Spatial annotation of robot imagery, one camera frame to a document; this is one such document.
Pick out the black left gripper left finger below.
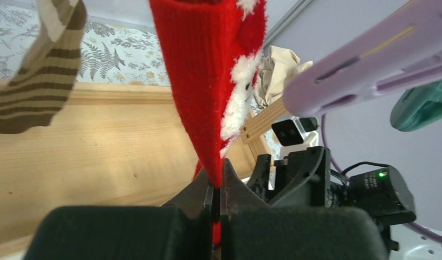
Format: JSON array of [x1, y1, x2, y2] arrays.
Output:
[[24, 171, 215, 259]]

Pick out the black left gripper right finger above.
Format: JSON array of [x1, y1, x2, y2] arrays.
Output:
[[220, 160, 388, 259]]

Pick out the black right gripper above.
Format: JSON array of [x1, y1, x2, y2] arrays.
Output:
[[246, 146, 348, 207]]

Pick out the small red sock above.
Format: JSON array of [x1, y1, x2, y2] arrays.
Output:
[[148, 0, 268, 246]]

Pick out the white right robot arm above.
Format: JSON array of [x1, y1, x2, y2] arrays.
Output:
[[247, 146, 442, 259]]

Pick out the wooden hanger stand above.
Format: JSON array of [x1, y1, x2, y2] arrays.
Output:
[[0, 77, 290, 260]]

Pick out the beige crumpled cloth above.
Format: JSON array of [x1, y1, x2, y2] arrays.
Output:
[[254, 45, 313, 109]]

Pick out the teal clothes peg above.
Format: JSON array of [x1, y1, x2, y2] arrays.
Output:
[[389, 80, 442, 132]]

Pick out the floral patterned table mat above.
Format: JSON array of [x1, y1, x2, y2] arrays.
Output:
[[0, 2, 283, 159]]

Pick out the brown beige striped sock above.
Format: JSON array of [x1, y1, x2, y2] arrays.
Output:
[[0, 0, 87, 134]]

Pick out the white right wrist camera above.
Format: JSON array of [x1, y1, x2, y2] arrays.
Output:
[[271, 114, 319, 159]]

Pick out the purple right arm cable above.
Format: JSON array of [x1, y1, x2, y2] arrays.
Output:
[[320, 113, 442, 246]]

